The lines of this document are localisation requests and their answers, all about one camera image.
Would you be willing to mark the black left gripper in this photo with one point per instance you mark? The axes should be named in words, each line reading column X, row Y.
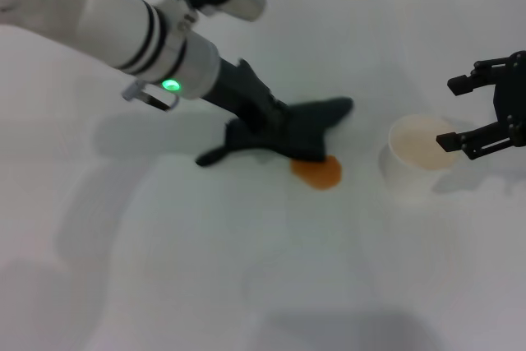
column 242, row 94

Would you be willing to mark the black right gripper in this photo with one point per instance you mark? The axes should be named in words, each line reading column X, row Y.
column 513, row 96

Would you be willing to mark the dark blue rag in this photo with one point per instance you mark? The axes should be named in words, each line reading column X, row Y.
column 312, row 129

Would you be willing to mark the white paper cup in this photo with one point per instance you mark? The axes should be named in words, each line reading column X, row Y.
column 404, row 180

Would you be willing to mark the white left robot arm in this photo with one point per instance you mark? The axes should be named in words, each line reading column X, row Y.
column 102, row 22

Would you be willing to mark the orange-brown liquid stain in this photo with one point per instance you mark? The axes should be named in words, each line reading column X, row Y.
column 320, row 174

